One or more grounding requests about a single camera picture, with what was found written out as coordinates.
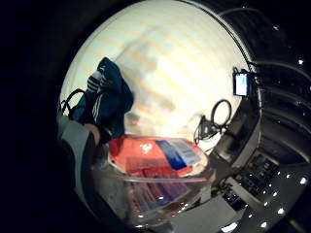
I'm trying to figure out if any clear plastic box red label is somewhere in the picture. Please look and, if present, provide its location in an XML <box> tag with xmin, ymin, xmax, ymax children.
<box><xmin>91</xmin><ymin>133</ymin><xmax>218</xmax><ymax>228</ymax></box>

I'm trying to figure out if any blue white-striped jacket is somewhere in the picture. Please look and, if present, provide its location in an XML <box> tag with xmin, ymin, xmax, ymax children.
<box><xmin>69</xmin><ymin>56</ymin><xmax>135</xmax><ymax>140</ymax></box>

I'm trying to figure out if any small device with lit screen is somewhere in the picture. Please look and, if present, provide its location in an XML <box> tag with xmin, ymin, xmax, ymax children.
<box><xmin>232</xmin><ymin>67</ymin><xmax>253</xmax><ymax>97</ymax></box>

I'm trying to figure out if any black looped cable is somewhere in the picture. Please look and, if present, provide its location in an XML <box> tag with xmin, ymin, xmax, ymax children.
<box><xmin>193</xmin><ymin>98</ymin><xmax>233</xmax><ymax>145</ymax></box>

